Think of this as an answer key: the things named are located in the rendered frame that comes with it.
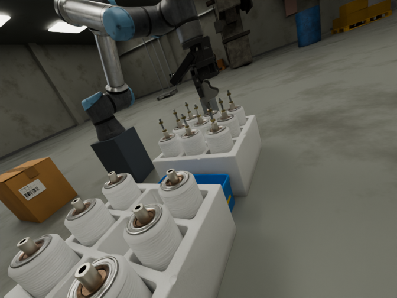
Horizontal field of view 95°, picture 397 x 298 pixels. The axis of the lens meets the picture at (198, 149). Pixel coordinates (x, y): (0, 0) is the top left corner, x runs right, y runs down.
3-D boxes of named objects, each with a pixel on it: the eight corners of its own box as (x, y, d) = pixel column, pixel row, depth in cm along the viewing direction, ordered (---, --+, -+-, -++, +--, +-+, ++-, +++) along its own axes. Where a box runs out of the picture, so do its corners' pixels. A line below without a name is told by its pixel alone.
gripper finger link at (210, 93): (221, 107, 60) (212, 78, 57) (204, 112, 62) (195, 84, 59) (221, 104, 63) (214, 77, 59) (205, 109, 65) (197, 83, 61)
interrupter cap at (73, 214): (62, 219, 47) (60, 217, 47) (87, 199, 53) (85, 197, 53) (77, 223, 43) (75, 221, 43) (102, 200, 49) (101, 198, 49)
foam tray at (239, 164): (167, 193, 88) (151, 161, 81) (199, 151, 118) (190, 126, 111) (247, 196, 68) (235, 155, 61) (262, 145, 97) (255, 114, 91)
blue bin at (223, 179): (161, 214, 75) (149, 191, 71) (175, 195, 84) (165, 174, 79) (229, 223, 60) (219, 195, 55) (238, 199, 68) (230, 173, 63)
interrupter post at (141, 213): (137, 223, 36) (129, 211, 34) (145, 214, 38) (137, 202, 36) (145, 225, 35) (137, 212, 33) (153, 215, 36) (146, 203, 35)
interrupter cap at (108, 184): (99, 189, 56) (98, 187, 56) (117, 174, 62) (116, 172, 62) (114, 190, 52) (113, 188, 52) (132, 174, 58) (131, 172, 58)
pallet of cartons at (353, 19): (339, 33, 508) (339, 6, 483) (329, 35, 582) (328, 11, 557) (396, 13, 462) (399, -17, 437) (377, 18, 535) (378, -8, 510)
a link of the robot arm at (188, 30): (172, 29, 52) (180, 32, 59) (178, 47, 54) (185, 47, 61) (197, 18, 50) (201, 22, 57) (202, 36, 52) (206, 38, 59)
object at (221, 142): (218, 179, 71) (204, 138, 64) (216, 167, 80) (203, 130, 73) (243, 172, 70) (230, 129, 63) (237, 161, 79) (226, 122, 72)
